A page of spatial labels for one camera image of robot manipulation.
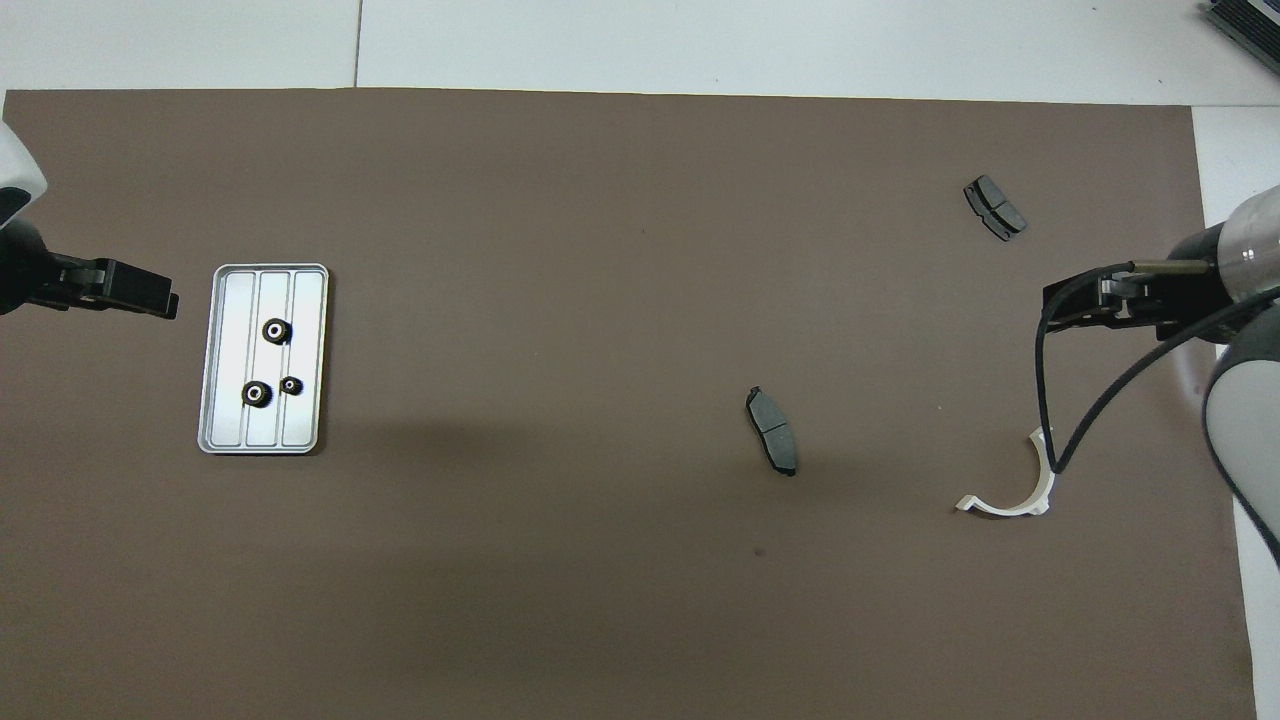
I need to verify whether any silver metal tray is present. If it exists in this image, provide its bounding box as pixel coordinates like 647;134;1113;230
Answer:
197;263;330;456

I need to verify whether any white curved plastic bracket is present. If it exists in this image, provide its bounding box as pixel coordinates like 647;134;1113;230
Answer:
955;425;1056;518

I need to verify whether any short grey brake pad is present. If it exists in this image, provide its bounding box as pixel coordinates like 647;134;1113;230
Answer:
963;175;1028;243

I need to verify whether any long grey brake pad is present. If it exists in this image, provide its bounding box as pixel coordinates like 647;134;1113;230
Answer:
745;386;799;478

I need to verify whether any brown table mat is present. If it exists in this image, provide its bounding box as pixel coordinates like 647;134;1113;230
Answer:
0;88;1259;720

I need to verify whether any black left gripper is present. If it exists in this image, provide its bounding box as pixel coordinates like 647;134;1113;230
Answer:
0;218;180;321

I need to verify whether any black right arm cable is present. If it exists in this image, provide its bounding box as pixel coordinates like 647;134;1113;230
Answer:
1034;260;1280;477

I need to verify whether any grey ribbed device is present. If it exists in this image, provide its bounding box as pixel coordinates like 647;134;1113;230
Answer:
1200;0;1280;77

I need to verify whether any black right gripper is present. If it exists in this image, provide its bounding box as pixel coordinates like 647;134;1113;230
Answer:
1043;228;1229;346

